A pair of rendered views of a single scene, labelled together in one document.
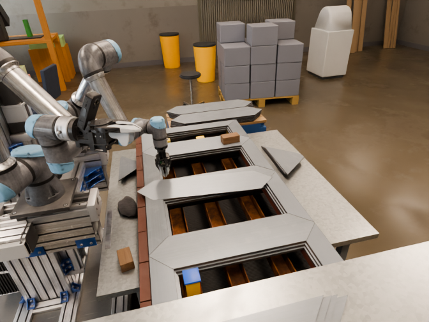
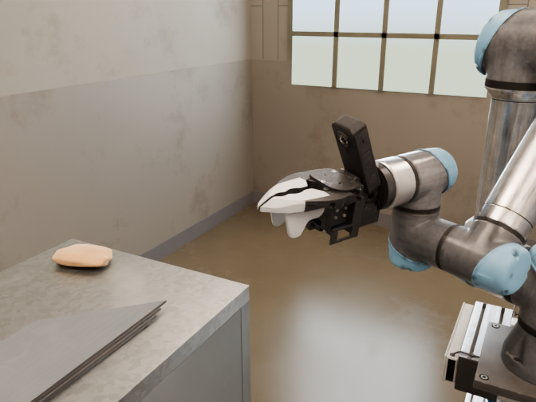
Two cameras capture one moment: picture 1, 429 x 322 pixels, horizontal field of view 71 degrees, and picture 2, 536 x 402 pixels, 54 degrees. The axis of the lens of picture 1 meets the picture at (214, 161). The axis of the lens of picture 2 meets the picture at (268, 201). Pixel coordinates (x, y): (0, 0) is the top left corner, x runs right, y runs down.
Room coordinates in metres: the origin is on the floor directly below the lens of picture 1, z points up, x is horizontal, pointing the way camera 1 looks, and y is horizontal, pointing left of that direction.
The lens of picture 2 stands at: (1.17, -0.26, 1.68)
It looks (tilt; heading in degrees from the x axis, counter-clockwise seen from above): 20 degrees down; 130
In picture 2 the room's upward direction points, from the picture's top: straight up
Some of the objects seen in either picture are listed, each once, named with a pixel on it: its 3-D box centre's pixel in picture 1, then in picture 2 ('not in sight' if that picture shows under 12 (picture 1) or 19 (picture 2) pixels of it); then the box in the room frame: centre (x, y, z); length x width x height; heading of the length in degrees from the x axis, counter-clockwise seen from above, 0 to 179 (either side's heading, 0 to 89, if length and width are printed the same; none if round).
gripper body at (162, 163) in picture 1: (162, 155); not in sight; (1.42, 0.28, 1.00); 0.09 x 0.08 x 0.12; 12
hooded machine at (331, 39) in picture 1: (329, 42); not in sight; (6.32, -2.40, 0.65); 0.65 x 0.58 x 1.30; 11
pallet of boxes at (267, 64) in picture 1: (256, 62); not in sight; (5.04, -0.77, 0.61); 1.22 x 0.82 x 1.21; 96
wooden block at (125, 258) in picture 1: (125, 259); not in sight; (0.97, 0.43, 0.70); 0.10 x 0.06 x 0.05; 24
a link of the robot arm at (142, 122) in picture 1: (140, 126); not in sight; (1.45, 0.38, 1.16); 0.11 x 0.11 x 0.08; 65
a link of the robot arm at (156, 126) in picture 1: (158, 128); not in sight; (1.43, 0.29, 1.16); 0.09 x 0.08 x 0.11; 65
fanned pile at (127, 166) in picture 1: (128, 166); not in sight; (1.81, 0.60, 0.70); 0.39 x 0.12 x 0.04; 12
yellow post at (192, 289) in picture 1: (193, 294); not in sight; (0.72, 0.10, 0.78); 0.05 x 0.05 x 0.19; 12
